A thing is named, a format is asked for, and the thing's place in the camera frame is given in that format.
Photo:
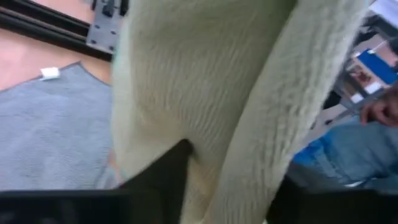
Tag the pale green teal-edged towel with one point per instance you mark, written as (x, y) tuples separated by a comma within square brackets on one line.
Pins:
[(217, 93)]

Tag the smooth grey microfiber towel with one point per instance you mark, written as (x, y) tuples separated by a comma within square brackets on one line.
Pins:
[(53, 130)]

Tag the blue board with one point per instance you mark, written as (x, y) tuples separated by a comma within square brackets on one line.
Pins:
[(377, 65)]

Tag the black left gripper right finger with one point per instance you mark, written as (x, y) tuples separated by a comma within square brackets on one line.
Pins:
[(326, 208)]

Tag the person's hand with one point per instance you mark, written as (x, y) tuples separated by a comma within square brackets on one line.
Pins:
[(381, 109)]

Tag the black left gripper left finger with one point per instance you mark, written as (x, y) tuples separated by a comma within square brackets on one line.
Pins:
[(140, 205)]

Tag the person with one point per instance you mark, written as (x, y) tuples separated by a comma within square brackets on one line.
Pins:
[(348, 155)]

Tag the black metal table frame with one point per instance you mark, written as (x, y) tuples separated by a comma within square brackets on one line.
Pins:
[(46, 29)]

